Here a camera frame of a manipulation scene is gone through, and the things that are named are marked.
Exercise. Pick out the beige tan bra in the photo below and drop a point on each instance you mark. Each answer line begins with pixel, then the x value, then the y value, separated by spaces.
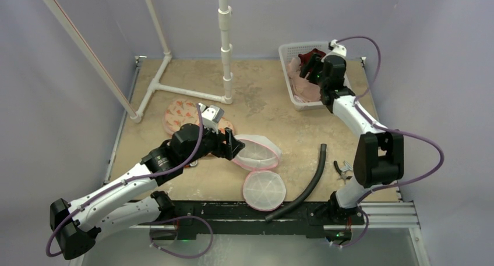
pixel 302 89

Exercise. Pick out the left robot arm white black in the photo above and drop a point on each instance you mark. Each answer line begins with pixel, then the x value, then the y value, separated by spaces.
pixel 76 224

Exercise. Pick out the white mesh laundry bag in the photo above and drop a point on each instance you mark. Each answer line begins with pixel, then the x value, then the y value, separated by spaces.
pixel 263 189

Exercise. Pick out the white plastic basket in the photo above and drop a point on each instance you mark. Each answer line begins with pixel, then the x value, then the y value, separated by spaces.
pixel 291 50

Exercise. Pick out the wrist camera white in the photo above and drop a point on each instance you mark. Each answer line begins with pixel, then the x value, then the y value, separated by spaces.
pixel 211 116
pixel 336 49

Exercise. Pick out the floral mesh laundry bag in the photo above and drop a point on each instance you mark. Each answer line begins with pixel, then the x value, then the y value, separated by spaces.
pixel 180 112

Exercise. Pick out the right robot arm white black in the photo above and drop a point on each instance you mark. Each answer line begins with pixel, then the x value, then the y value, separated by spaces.
pixel 379 158

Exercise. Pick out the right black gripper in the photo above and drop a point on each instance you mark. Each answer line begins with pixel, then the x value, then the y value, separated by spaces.
pixel 313 64

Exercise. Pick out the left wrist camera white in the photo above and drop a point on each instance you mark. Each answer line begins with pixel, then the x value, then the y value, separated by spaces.
pixel 211 116

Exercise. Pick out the red adjustable wrench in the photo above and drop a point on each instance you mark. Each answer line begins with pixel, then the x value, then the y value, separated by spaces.
pixel 192 164

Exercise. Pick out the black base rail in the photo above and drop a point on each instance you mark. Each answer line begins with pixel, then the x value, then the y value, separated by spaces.
pixel 310 219

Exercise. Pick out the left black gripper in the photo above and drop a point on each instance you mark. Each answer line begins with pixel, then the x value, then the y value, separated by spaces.
pixel 227 151

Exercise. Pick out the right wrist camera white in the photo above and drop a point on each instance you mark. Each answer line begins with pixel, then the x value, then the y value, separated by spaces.
pixel 336 49

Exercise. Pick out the white pvc pipe rack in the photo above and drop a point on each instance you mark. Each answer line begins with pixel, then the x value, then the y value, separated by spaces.
pixel 224 23

